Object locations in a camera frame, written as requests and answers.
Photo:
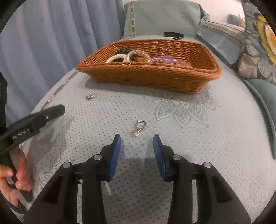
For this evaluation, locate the blue curtain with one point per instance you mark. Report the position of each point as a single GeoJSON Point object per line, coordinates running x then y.
{"type": "Point", "coordinates": [54, 43]}

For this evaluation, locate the brown wicker basket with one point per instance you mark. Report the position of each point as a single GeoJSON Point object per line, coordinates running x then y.
{"type": "Point", "coordinates": [151, 73]}

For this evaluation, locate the gold clasp charm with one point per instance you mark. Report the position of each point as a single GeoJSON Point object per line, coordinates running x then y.
{"type": "Point", "coordinates": [139, 128]}

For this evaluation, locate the person's left hand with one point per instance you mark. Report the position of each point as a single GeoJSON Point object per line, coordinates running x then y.
{"type": "Point", "coordinates": [21, 172]}

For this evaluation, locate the small silver clasp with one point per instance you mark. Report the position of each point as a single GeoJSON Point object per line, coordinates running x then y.
{"type": "Point", "coordinates": [91, 95]}

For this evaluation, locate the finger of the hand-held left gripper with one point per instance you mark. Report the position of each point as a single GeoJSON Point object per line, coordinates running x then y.
{"type": "Point", "coordinates": [48, 114]}

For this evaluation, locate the floral cushion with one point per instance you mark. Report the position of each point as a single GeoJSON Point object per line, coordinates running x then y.
{"type": "Point", "coordinates": [258, 43]}

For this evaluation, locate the plain teal cushion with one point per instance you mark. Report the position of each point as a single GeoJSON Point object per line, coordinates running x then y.
{"type": "Point", "coordinates": [263, 94]}

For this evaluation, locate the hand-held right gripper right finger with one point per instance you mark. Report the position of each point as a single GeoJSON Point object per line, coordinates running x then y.
{"type": "Point", "coordinates": [159, 157]}

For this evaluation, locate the striped blue cushion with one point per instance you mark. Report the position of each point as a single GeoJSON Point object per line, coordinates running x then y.
{"type": "Point", "coordinates": [222, 41]}

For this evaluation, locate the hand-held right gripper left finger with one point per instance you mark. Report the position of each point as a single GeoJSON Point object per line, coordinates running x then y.
{"type": "Point", "coordinates": [114, 157]}

